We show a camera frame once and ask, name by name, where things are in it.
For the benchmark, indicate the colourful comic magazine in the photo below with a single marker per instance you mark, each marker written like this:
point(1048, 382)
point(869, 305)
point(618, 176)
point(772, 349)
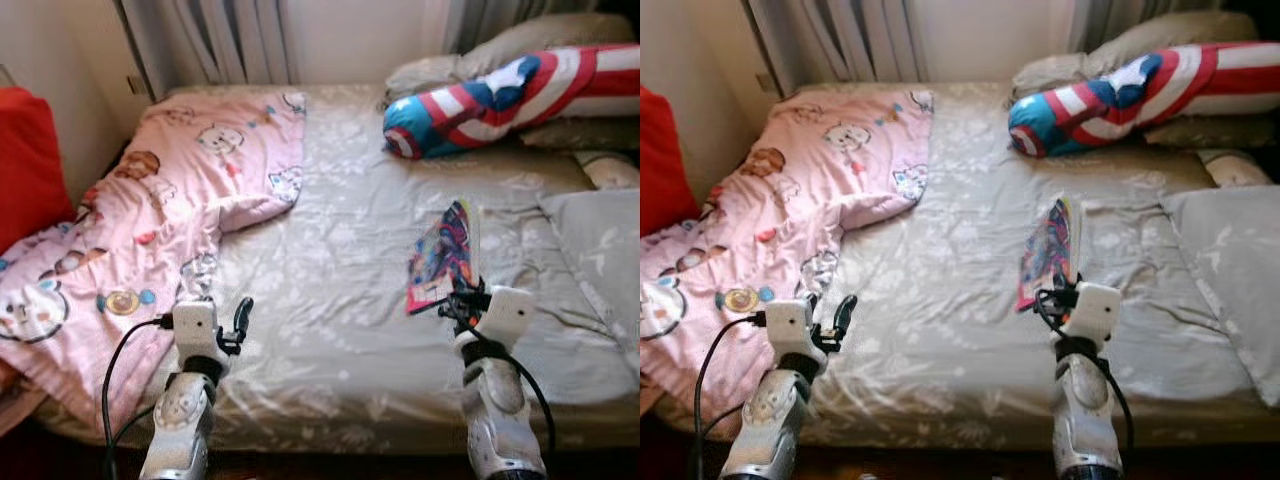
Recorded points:
point(445, 255)
point(1052, 250)

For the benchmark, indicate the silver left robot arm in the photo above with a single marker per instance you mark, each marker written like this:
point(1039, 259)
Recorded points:
point(180, 430)
point(770, 430)

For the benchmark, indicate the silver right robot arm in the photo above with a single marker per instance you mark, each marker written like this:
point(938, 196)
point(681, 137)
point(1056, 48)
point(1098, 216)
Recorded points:
point(1085, 410)
point(495, 410)

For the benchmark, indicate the bed with grey floral sheet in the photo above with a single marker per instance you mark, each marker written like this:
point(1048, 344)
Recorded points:
point(360, 300)
point(980, 300)

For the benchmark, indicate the pink cartoon print blanket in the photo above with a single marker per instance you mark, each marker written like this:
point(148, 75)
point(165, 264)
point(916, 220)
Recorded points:
point(780, 230)
point(150, 230)

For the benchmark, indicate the grey floral pillow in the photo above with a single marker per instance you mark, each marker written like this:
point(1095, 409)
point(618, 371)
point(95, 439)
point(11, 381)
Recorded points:
point(1230, 260)
point(600, 250)

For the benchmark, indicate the small beige printed pillow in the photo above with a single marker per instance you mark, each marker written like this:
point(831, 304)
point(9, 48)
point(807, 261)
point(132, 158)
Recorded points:
point(1235, 168)
point(610, 170)

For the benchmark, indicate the plain beige pillow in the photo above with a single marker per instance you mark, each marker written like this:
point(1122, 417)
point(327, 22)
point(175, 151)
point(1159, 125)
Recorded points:
point(540, 35)
point(580, 132)
point(1160, 35)
point(1210, 130)

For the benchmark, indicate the red white blue striped bolster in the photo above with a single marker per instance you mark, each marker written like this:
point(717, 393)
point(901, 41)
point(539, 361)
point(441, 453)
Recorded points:
point(1120, 100)
point(500, 100)

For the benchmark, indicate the large red covered cushion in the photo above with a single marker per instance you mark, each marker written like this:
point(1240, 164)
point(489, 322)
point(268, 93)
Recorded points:
point(25, 160)
point(660, 160)

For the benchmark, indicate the grey curtain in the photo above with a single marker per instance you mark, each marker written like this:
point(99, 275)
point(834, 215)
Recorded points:
point(1150, 12)
point(520, 10)
point(220, 40)
point(850, 40)

